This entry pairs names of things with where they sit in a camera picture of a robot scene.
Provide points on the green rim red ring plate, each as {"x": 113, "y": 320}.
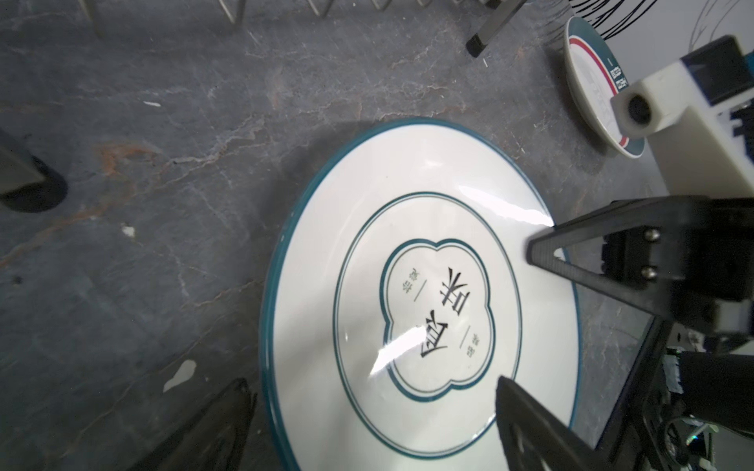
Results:
{"x": 595, "y": 76}

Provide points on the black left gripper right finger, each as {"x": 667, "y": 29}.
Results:
{"x": 534, "y": 439}

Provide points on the stainless steel dish rack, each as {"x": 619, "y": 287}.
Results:
{"x": 30, "y": 185}

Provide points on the white plate thin green line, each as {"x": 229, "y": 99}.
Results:
{"x": 397, "y": 297}

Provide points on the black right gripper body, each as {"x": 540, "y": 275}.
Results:
{"x": 728, "y": 266}

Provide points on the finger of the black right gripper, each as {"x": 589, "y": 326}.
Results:
{"x": 637, "y": 251}

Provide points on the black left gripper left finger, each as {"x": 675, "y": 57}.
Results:
{"x": 213, "y": 439}

